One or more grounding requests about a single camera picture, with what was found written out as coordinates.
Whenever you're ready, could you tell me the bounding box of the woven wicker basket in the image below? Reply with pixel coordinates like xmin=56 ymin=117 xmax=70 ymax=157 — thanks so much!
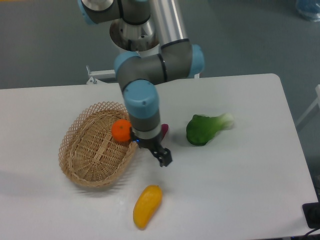
xmin=58 ymin=101 xmax=138 ymax=188

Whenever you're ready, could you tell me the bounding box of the orange fruit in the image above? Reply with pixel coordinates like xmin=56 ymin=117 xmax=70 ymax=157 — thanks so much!
xmin=111 ymin=119 xmax=132 ymax=142

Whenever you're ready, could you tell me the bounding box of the white frame at right edge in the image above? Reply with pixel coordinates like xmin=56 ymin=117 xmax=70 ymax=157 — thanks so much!
xmin=295 ymin=84 xmax=320 ymax=132

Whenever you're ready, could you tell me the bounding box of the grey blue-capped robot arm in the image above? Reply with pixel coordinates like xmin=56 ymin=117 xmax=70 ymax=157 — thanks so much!
xmin=78 ymin=0 xmax=205 ymax=167

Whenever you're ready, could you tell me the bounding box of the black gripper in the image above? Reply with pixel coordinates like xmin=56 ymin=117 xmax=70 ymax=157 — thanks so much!
xmin=130 ymin=127 xmax=173 ymax=167

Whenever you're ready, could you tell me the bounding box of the green bok choy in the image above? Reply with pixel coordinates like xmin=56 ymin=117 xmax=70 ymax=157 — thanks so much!
xmin=186 ymin=113 xmax=235 ymax=146

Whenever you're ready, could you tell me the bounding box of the yellow mango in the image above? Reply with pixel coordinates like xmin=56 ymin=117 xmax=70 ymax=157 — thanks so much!
xmin=132 ymin=185 xmax=163 ymax=230

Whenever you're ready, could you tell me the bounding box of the purple sweet potato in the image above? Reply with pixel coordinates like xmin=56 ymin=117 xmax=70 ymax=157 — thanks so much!
xmin=161 ymin=123 xmax=169 ymax=140

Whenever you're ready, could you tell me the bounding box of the black device at table edge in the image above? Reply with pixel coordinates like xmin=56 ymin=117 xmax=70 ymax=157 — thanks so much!
xmin=302 ymin=202 xmax=320 ymax=229

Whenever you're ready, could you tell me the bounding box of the blue bag in corner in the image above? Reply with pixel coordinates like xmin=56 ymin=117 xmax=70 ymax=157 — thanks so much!
xmin=295 ymin=0 xmax=320 ymax=22

